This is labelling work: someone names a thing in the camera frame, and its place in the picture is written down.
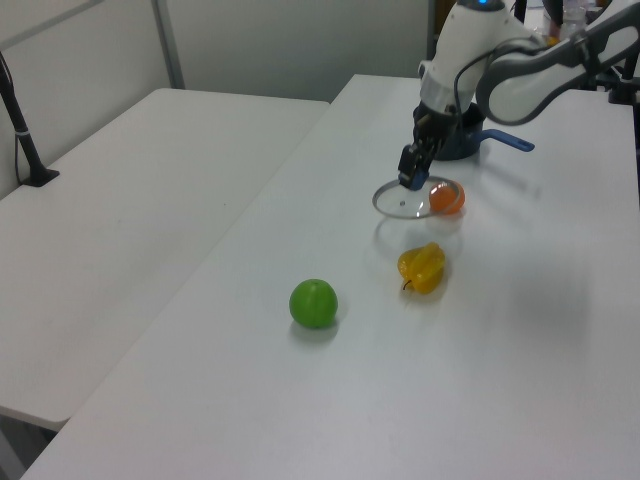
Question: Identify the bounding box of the black camera pole with base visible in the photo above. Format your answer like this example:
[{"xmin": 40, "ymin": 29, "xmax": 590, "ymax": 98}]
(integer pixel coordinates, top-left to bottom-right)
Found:
[{"xmin": 0, "ymin": 49, "xmax": 61, "ymax": 188}]

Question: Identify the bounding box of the orange mandarin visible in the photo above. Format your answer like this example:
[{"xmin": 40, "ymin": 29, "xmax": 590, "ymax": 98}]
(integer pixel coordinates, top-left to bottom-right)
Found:
[{"xmin": 428, "ymin": 182, "xmax": 467, "ymax": 218}]

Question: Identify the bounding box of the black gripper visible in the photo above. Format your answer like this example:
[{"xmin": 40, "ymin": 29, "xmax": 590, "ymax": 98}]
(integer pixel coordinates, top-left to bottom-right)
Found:
[{"xmin": 397, "ymin": 99, "xmax": 462, "ymax": 193}]

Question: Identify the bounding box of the dark blue saucepan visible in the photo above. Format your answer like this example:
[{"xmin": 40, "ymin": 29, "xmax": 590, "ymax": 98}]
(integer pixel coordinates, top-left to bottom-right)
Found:
[{"xmin": 433, "ymin": 102, "xmax": 536, "ymax": 162}]

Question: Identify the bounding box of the black stand with clamp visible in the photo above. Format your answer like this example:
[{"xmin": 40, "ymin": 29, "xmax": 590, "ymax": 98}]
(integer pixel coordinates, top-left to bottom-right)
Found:
[{"xmin": 606, "ymin": 47, "xmax": 640, "ymax": 105}]

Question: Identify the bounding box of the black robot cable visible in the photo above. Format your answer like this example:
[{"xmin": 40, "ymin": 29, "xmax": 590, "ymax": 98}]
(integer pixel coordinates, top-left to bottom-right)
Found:
[{"xmin": 453, "ymin": 38, "xmax": 549, "ymax": 117}]

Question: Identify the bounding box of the clear plastic bottle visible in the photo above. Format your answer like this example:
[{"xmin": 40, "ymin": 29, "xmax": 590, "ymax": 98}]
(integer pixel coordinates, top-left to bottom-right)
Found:
[{"xmin": 559, "ymin": 0, "xmax": 594, "ymax": 40}]

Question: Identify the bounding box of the yellow starfruit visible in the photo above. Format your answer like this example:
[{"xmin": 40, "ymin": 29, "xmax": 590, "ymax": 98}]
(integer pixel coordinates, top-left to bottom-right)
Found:
[{"xmin": 397, "ymin": 241, "xmax": 447, "ymax": 295}]

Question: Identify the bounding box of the green apple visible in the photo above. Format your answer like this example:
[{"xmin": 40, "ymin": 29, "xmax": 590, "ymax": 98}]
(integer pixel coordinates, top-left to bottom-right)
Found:
[{"xmin": 288, "ymin": 278, "xmax": 339, "ymax": 331}]

